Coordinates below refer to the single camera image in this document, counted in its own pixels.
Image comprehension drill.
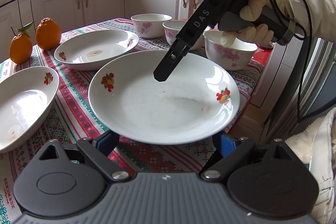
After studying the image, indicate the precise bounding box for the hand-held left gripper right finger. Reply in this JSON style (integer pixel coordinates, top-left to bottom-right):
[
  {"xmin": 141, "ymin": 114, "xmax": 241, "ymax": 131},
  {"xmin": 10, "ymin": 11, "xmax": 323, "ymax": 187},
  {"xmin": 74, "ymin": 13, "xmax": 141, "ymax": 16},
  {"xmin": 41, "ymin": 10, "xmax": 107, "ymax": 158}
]
[{"xmin": 199, "ymin": 133, "xmax": 292, "ymax": 180}]

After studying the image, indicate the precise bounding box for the person's white fleece jacket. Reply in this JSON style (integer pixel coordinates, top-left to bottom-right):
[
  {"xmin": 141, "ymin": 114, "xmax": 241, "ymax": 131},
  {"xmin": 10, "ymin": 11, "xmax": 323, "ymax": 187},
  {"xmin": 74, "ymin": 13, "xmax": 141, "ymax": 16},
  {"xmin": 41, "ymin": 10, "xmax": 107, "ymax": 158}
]
[{"xmin": 285, "ymin": 109, "xmax": 336, "ymax": 224}]

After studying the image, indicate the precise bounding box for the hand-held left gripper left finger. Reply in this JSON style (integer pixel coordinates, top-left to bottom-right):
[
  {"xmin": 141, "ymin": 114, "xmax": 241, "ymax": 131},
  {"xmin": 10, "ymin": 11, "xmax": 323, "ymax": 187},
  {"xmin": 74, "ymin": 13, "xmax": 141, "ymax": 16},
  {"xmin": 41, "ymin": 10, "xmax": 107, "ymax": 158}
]
[{"xmin": 38, "ymin": 131, "xmax": 132, "ymax": 183}]

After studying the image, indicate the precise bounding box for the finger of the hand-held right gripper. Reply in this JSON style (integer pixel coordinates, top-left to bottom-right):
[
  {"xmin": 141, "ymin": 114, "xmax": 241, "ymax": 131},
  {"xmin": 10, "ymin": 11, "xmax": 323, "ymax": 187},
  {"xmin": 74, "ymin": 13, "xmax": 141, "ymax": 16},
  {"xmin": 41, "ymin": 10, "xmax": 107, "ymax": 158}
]
[{"xmin": 154, "ymin": 38, "xmax": 189, "ymax": 82}]

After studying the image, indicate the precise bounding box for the small orange with leaves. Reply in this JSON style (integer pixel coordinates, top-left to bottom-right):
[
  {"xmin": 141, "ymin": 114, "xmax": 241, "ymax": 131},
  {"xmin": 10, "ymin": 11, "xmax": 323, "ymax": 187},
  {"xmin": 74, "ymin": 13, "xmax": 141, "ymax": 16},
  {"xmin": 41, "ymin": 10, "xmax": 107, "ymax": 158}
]
[{"xmin": 9, "ymin": 21, "xmax": 35, "ymax": 64}]

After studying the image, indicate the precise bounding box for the person's right forearm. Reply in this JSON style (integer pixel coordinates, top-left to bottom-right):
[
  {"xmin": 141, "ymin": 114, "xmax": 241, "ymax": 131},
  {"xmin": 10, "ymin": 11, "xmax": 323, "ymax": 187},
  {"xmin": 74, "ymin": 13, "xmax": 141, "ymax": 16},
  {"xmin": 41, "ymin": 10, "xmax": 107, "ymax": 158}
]
[{"xmin": 273, "ymin": 0, "xmax": 336, "ymax": 44}]

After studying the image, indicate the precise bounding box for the red printed carton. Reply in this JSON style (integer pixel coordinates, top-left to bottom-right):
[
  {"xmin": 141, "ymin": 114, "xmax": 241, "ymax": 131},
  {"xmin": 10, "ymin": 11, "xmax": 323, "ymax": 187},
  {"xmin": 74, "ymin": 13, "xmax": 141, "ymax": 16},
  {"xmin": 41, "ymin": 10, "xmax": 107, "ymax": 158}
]
[{"xmin": 252, "ymin": 43, "xmax": 275, "ymax": 63}]

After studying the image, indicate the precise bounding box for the large orange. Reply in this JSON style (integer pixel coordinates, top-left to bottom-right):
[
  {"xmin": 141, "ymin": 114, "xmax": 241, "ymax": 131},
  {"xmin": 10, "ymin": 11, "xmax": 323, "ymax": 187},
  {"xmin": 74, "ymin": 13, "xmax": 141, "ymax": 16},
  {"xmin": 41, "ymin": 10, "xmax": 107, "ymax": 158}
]
[{"xmin": 35, "ymin": 17, "xmax": 62, "ymax": 51}]

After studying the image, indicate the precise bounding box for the white bowl with pink flowers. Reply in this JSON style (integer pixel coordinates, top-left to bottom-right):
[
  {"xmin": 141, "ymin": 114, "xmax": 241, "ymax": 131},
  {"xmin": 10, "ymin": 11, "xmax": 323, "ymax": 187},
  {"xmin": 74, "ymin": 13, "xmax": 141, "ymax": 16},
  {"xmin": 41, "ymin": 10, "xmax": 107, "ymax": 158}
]
[
  {"xmin": 131, "ymin": 13, "xmax": 173, "ymax": 39},
  {"xmin": 162, "ymin": 20, "xmax": 210, "ymax": 51},
  {"xmin": 203, "ymin": 30, "xmax": 258, "ymax": 71}
]

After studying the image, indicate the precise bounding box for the white plate with fruit print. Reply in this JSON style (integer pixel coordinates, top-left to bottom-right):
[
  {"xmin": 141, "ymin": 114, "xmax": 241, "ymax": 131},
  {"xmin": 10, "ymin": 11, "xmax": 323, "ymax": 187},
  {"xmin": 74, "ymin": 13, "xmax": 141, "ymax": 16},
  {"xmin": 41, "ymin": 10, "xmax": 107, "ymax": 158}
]
[
  {"xmin": 54, "ymin": 29, "xmax": 140, "ymax": 71},
  {"xmin": 0, "ymin": 66, "xmax": 60, "ymax": 153},
  {"xmin": 88, "ymin": 49, "xmax": 240, "ymax": 146}
]

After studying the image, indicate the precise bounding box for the black cable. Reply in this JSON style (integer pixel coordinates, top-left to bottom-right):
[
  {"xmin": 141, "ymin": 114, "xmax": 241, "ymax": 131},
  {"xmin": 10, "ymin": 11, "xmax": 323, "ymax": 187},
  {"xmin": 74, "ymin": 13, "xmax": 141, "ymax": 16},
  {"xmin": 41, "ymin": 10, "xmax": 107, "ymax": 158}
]
[{"xmin": 259, "ymin": 0, "xmax": 314, "ymax": 123}]

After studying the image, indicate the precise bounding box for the patterned red green tablecloth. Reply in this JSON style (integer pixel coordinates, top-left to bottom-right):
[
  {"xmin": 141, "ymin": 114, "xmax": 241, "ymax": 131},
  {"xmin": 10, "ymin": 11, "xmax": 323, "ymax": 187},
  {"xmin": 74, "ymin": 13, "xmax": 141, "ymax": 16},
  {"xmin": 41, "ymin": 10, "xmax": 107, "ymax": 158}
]
[{"xmin": 0, "ymin": 18, "xmax": 260, "ymax": 224}]

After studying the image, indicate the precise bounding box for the person's right hand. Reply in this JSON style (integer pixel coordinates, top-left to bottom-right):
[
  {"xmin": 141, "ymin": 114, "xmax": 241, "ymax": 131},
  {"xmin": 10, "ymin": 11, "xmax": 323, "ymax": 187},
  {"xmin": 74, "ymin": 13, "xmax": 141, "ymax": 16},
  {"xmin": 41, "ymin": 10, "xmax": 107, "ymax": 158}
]
[{"xmin": 220, "ymin": 0, "xmax": 290, "ymax": 47}]

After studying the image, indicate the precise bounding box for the white kitchen cabinet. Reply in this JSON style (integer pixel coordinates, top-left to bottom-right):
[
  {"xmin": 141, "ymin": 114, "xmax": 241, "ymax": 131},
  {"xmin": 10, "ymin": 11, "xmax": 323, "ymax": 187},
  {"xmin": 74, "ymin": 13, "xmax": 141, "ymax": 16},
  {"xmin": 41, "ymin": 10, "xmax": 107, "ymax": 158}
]
[{"xmin": 0, "ymin": 0, "xmax": 218, "ymax": 62}]

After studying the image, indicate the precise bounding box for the grey metal appliance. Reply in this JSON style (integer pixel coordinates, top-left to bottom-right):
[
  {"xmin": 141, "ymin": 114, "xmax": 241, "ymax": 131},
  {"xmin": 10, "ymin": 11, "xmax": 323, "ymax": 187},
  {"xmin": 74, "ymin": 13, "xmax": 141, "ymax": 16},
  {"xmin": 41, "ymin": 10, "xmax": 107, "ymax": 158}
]
[{"xmin": 260, "ymin": 38, "xmax": 336, "ymax": 140}]

